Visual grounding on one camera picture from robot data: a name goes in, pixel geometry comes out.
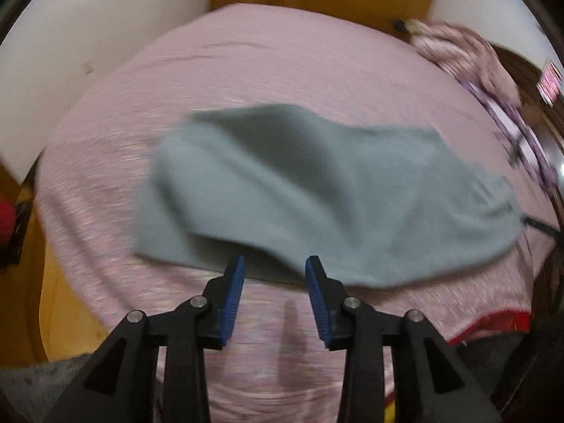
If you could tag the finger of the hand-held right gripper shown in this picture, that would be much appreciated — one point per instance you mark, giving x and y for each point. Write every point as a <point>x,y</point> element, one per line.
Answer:
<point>544,225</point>

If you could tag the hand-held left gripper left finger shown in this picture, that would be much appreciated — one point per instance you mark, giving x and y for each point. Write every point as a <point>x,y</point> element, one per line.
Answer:
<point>230,299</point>

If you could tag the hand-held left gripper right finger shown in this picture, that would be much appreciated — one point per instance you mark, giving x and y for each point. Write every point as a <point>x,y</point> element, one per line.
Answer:
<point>316,299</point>

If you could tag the grey-blue towel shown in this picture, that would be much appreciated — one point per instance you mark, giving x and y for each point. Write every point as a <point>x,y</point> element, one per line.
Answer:
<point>308,185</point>

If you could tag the red cloth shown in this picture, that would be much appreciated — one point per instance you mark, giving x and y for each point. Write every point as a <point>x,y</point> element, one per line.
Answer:
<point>498,324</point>

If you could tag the red container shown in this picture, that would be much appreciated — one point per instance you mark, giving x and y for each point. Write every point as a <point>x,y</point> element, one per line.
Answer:
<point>5,224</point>

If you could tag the bed with pink sheet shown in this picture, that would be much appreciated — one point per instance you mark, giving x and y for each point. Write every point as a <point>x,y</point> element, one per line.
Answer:
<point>282,61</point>

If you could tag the small black object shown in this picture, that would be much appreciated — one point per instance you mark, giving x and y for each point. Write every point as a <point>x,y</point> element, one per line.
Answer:
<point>398,24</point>

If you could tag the white wall socket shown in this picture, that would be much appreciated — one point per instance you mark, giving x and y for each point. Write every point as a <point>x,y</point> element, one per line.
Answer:
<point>88,68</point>

